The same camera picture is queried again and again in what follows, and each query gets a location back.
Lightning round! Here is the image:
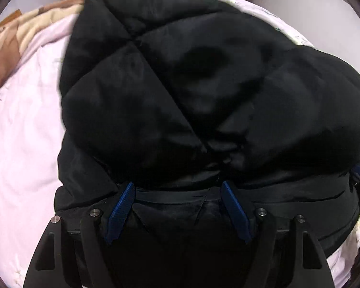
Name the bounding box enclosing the wooden headboard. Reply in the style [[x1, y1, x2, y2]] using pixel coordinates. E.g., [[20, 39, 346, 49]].
[[0, 9, 22, 28]]

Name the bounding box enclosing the black hooded puffer jacket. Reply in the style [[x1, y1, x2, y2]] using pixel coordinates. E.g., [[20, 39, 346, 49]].
[[53, 0, 360, 288]]

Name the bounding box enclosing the brown dog print blanket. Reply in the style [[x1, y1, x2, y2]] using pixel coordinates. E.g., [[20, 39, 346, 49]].
[[0, 0, 84, 88]]

